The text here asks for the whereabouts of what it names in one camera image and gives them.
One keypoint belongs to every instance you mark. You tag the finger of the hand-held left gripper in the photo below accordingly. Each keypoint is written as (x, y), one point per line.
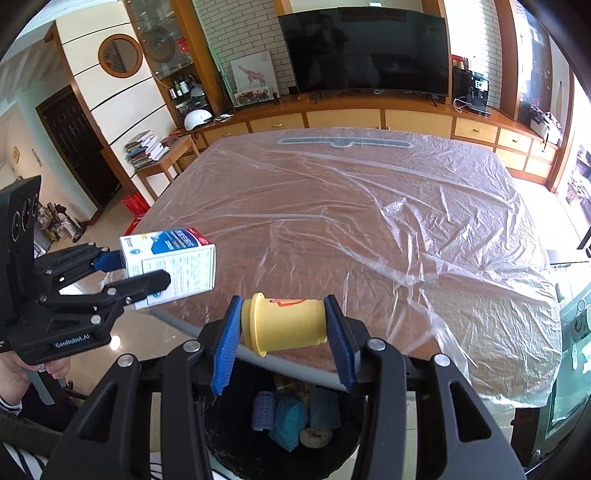
(147, 281)
(106, 262)

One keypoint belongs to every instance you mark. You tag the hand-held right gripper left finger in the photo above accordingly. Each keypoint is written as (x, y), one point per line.
(226, 350)

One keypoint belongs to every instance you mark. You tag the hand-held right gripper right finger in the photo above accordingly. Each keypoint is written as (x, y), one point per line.
(337, 341)

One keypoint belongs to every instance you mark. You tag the white and blue medicine box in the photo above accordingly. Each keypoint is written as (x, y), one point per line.
(184, 263)

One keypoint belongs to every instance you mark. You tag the yellow plastic cup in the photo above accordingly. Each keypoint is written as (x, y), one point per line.
(286, 327)

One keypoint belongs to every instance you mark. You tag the grey-blue packet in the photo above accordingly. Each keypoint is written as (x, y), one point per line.
(325, 408)

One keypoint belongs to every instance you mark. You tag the purple hair roller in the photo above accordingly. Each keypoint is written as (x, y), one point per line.
(264, 410)

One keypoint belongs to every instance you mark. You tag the blue non-woven bag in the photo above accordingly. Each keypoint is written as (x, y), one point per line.
(288, 422)

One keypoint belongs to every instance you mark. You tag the brown paper tray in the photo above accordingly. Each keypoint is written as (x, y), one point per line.
(316, 437)

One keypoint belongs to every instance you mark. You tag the black trash bin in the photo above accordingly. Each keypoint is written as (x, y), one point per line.
(240, 452)

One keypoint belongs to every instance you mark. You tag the person's left hand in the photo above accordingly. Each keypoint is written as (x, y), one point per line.
(23, 376)

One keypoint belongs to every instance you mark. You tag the red plastic basket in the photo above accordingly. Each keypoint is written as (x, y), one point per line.
(136, 214)

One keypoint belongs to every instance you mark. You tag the dark wooden door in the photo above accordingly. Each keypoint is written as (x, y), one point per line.
(78, 147)

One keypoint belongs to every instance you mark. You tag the stack of books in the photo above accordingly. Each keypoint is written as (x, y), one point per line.
(145, 150)

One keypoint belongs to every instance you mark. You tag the wooden side table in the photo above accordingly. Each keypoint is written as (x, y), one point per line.
(178, 150)

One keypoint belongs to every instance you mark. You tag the white helmet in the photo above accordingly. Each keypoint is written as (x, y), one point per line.
(198, 120)

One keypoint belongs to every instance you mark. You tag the row of small bottles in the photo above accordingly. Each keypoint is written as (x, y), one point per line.
(182, 87)

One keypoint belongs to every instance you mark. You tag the grey strip under plastic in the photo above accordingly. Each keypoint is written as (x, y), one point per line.
(304, 140)

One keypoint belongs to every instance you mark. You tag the green edged glass panel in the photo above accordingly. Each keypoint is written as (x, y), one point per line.
(221, 78)

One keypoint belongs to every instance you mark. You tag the long wooden television cabinet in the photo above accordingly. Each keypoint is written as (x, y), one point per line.
(346, 120)

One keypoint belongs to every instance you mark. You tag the glass door display cabinet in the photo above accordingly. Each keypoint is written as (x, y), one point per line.
(161, 46)

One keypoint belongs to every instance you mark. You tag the giraffe picture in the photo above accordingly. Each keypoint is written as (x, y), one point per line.
(251, 74)

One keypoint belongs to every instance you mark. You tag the glass top table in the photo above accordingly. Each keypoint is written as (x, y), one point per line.
(568, 392)

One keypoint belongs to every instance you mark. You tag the white mug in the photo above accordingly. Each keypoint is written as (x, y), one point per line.
(581, 323)

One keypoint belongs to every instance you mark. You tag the black coffee machine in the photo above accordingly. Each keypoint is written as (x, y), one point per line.
(478, 90)

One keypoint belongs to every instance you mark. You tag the black flat television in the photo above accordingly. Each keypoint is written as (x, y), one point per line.
(364, 50)

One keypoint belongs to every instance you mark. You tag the white box device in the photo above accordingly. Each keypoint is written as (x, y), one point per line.
(545, 124)

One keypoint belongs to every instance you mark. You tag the red gift box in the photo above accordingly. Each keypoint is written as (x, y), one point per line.
(458, 62)

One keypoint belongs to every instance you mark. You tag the tall wooden cabinet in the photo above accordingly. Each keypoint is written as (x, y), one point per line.
(531, 55)

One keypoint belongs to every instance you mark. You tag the round wooden wall frame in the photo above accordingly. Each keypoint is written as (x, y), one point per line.
(120, 55)

